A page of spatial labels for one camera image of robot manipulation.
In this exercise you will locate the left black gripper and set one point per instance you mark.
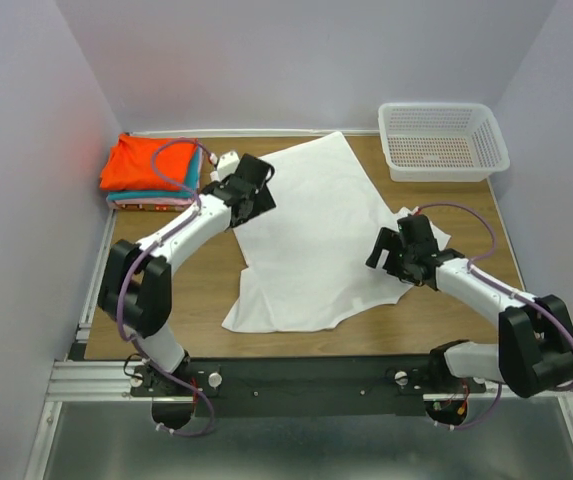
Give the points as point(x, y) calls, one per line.
point(263, 202)

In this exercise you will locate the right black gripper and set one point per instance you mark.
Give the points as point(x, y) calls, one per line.
point(389, 239)

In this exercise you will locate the white t shirt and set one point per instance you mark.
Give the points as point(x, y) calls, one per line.
point(305, 260)

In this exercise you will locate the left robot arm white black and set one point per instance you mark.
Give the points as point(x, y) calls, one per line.
point(136, 288)

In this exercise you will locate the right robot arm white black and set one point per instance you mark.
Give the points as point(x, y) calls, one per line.
point(534, 347)

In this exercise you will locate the teal folded t shirt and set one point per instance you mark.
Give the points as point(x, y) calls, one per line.
point(161, 197)

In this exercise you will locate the pink folded t shirt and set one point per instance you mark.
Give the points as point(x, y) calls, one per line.
point(154, 207)

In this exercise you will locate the white plastic basket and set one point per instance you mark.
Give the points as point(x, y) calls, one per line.
point(441, 142)

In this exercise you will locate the orange folded t shirt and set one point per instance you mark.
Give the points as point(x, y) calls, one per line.
point(129, 164)

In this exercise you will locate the white back edge strip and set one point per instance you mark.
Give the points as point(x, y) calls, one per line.
point(251, 133)

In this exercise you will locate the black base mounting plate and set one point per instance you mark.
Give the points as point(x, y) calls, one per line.
point(271, 387)

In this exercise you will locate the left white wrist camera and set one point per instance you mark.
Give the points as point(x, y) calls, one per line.
point(225, 165)

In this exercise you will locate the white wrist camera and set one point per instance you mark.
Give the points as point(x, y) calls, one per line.
point(405, 212)
point(225, 165)

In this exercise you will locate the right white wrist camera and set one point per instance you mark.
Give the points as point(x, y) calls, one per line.
point(405, 212)

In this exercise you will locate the aluminium frame rail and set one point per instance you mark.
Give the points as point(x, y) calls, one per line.
point(93, 428)

